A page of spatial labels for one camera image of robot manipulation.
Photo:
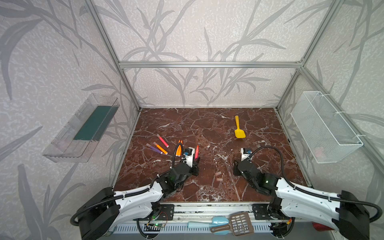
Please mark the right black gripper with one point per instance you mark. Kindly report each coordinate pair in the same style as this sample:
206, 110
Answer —
240, 167

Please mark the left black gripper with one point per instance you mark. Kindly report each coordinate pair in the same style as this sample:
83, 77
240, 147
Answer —
192, 167

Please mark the orange highlighter lone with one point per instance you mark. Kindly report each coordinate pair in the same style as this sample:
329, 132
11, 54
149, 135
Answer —
160, 148

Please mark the pink highlighter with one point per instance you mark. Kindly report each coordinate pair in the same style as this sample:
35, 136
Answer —
163, 141
197, 152

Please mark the purple highlighter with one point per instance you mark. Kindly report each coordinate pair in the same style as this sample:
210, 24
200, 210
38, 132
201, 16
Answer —
154, 149

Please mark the orange highlighter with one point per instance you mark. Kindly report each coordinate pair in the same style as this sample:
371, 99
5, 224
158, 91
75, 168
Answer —
178, 151
181, 146

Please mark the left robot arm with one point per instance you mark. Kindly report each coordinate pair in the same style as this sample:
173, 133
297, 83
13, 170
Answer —
109, 208

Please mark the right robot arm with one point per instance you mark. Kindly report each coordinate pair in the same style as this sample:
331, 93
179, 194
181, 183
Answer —
341, 212

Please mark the brown slotted litter scoop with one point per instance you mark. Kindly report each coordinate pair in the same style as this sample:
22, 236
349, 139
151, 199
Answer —
239, 225

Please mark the yellow plastic scoop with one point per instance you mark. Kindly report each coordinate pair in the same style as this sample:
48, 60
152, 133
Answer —
240, 134

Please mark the light blue brush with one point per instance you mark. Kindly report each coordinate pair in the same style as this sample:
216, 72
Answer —
216, 221

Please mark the red bottle black nozzle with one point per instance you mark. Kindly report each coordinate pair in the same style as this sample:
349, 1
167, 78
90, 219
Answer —
321, 228

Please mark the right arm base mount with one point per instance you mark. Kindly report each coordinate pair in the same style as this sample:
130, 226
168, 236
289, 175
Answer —
262, 211

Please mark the aluminium front rail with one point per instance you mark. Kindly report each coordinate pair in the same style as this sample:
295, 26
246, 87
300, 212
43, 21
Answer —
210, 208

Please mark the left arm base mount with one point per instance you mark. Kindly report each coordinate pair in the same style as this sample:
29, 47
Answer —
162, 212

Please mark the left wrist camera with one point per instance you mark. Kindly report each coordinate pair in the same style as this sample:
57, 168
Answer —
189, 156

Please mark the white wire basket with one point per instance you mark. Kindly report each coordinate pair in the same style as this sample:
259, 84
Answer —
326, 132

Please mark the clear plastic wall tray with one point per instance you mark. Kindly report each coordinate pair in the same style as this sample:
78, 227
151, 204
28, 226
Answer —
80, 137

